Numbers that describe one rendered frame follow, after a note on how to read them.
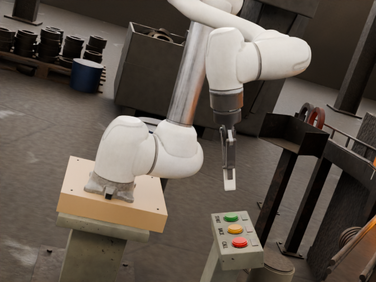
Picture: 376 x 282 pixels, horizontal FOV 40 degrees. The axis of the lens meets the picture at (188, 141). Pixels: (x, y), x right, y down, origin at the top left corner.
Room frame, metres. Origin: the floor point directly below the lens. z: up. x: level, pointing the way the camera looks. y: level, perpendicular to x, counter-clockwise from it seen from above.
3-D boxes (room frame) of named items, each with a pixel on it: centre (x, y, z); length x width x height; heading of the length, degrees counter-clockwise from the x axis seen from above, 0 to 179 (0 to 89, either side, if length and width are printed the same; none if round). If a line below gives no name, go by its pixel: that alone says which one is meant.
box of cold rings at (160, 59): (4.70, 0.29, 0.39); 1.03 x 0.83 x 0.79; 103
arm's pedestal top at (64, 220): (1.75, 0.22, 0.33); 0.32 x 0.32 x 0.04; 12
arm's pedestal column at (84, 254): (1.75, 0.22, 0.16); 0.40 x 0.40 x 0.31; 12
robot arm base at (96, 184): (1.73, 0.22, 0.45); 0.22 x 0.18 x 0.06; 8
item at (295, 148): (2.53, -0.50, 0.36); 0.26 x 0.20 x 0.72; 44
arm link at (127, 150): (1.76, 0.21, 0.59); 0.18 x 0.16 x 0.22; 118
